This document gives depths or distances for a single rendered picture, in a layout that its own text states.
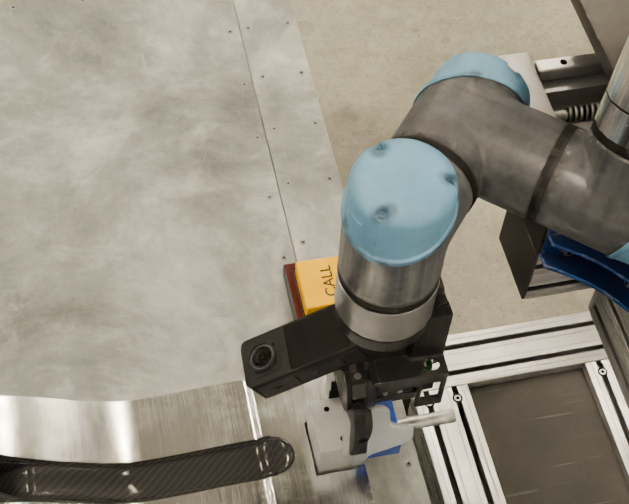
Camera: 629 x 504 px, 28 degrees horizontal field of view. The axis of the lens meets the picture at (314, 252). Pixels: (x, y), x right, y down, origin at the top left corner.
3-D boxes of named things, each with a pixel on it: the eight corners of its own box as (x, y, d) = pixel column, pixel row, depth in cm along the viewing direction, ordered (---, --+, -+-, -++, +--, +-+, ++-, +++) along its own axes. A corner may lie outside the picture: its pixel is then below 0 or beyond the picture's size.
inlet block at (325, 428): (443, 404, 117) (451, 377, 113) (457, 452, 115) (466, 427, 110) (306, 427, 116) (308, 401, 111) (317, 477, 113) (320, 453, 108)
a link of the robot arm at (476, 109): (565, 153, 96) (509, 256, 91) (434, 97, 99) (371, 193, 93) (588, 84, 90) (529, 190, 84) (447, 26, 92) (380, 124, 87)
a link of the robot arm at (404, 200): (487, 153, 83) (432, 244, 79) (463, 247, 93) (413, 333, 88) (381, 107, 85) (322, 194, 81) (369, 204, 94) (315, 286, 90)
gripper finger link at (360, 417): (371, 466, 104) (374, 395, 98) (353, 469, 104) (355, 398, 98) (358, 423, 107) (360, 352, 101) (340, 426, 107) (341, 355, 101)
